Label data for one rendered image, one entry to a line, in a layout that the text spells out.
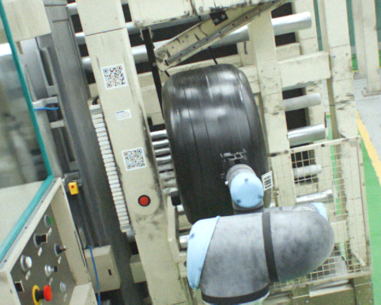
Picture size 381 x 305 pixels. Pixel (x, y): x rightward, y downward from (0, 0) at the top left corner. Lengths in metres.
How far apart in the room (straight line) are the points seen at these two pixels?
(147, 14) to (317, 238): 1.26
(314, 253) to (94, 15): 1.10
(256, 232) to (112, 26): 1.01
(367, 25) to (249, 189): 5.94
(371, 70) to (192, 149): 5.72
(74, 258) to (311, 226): 0.98
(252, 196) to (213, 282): 0.39
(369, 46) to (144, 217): 5.59
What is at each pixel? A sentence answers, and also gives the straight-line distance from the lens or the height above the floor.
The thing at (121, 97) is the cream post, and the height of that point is 1.44.
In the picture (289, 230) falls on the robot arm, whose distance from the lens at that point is 0.80.
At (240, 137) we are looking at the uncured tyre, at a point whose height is 1.28.
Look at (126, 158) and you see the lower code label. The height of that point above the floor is 1.23.
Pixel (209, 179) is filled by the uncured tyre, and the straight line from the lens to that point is 1.52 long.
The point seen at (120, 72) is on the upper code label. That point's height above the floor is 1.52.
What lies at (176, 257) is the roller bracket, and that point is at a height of 0.88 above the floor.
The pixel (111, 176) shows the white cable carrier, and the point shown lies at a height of 1.17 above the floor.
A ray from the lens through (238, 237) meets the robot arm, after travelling 0.80.
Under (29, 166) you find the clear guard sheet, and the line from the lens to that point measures 1.39.
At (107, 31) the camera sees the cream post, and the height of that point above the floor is 1.65.
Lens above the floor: 1.71
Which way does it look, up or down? 17 degrees down
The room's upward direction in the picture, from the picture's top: 11 degrees counter-clockwise
